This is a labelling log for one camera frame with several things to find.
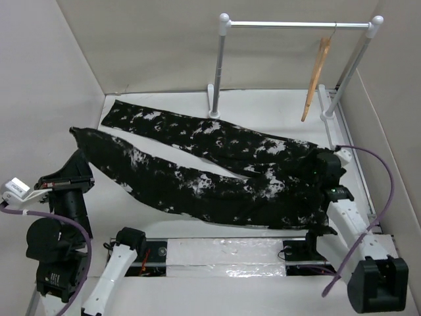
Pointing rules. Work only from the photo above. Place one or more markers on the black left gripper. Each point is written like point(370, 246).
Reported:
point(77, 172)

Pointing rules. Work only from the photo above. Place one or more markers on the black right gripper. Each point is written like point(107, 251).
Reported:
point(312, 158)

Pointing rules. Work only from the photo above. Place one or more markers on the black white patterned trousers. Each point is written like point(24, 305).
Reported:
point(269, 181)

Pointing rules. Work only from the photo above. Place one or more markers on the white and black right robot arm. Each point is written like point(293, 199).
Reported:
point(376, 281)

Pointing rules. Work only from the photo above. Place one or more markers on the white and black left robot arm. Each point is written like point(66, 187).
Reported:
point(58, 241)

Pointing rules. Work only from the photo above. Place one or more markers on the wooden clothes hanger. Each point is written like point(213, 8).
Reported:
point(323, 50)

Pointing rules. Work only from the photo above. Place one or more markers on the silver foil tape strip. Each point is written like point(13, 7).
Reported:
point(225, 257)

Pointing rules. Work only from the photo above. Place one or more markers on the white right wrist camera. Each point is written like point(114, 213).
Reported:
point(344, 156)

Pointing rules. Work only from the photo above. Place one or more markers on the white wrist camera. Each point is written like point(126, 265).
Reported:
point(344, 156)
point(19, 195)

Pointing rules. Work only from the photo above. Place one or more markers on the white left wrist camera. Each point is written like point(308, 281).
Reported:
point(19, 195)

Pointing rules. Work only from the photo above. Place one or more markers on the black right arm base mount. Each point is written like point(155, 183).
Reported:
point(300, 261)

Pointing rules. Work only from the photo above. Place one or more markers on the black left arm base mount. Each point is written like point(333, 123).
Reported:
point(153, 263)

